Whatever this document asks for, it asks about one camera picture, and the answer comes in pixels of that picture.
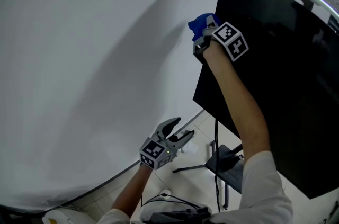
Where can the person's left forearm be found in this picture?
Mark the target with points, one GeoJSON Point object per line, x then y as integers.
{"type": "Point", "coordinates": [132, 191]}

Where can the person's white shoe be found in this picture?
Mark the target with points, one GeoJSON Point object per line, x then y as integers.
{"type": "Point", "coordinates": [164, 193]}

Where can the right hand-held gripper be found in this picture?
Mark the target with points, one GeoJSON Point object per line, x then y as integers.
{"type": "Point", "coordinates": [230, 40]}

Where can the blue cloth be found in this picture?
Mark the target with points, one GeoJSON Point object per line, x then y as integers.
{"type": "Point", "coordinates": [198, 25]}

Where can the long ceiling light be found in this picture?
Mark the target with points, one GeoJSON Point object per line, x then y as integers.
{"type": "Point", "coordinates": [324, 1]}

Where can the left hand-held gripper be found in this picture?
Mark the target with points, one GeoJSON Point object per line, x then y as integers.
{"type": "Point", "coordinates": [156, 152]}

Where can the white and yellow container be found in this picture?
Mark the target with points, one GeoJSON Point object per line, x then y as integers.
{"type": "Point", "coordinates": [63, 216]}

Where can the person's right forearm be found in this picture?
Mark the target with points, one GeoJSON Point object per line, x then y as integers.
{"type": "Point", "coordinates": [238, 106]}

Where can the large black panel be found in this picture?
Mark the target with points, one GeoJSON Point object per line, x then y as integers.
{"type": "Point", "coordinates": [291, 85]}

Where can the black chest-mounted device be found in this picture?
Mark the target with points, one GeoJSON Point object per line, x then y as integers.
{"type": "Point", "coordinates": [180, 216]}

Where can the dark grey screen stand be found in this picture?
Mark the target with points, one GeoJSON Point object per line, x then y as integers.
{"type": "Point", "coordinates": [227, 170]}

